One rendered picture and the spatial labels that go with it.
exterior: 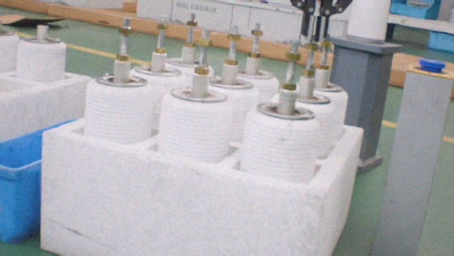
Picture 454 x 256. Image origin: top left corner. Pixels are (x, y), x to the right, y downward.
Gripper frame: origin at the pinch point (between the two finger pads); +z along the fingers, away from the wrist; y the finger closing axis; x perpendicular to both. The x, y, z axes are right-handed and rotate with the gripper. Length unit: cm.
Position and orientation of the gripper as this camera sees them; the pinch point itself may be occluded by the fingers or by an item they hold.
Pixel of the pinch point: (314, 27)
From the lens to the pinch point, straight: 86.1
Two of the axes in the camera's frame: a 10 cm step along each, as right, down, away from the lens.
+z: -1.2, 9.6, 2.5
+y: 9.9, 0.8, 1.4
